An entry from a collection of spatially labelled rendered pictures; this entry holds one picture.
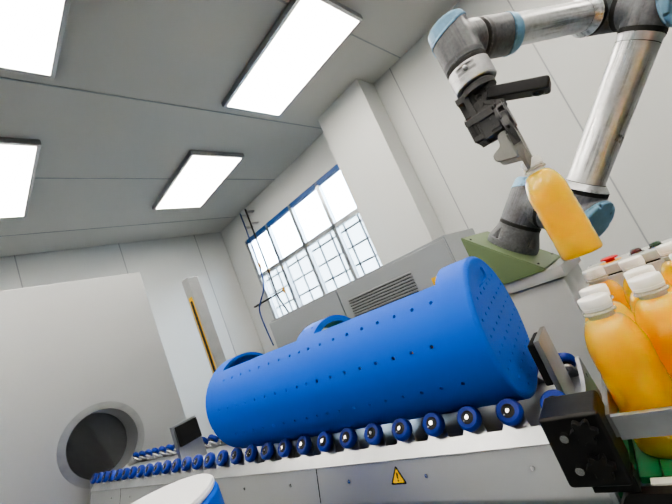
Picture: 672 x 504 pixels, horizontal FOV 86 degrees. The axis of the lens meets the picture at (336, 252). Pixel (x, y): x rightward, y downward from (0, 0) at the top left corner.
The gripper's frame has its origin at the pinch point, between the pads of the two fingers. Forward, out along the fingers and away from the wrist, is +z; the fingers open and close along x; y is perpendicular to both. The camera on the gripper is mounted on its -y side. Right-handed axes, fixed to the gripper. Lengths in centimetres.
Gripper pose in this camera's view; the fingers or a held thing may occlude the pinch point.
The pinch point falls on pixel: (531, 162)
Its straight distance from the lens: 85.9
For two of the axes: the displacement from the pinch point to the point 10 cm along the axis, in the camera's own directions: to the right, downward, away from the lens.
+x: -5.8, 1.0, -8.1
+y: -7.2, 4.1, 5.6
